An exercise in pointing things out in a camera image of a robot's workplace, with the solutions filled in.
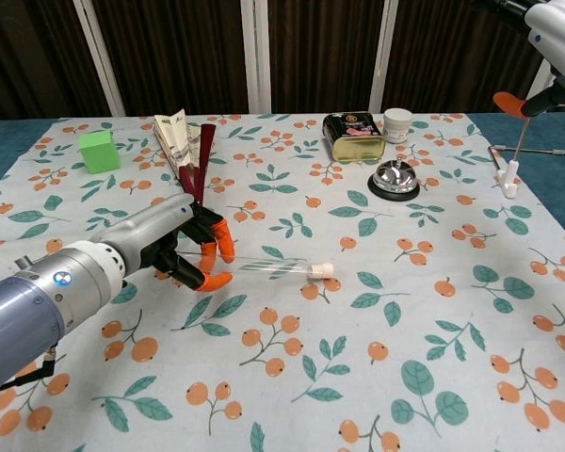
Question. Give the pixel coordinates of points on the white rubber stopper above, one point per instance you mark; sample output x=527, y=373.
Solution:
x=324, y=270

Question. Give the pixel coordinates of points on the green cube box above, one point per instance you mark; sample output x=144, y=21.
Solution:
x=99, y=153

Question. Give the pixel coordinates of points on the dark red folding fan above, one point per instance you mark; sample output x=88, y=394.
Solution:
x=179, y=141

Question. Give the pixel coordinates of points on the clear glass test tube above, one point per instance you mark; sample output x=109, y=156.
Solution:
x=273, y=268

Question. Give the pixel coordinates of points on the small white jar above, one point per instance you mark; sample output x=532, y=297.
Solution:
x=398, y=124

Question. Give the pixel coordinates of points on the gold and black tin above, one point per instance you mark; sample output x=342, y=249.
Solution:
x=353, y=141

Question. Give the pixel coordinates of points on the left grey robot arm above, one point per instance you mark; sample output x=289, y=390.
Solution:
x=37, y=306

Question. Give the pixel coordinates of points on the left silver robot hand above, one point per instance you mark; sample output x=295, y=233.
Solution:
x=150, y=230

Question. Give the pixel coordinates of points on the silver call bell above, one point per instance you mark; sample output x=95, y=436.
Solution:
x=394, y=179

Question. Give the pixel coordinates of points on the orange fruit print tablecloth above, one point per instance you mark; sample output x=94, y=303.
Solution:
x=311, y=353

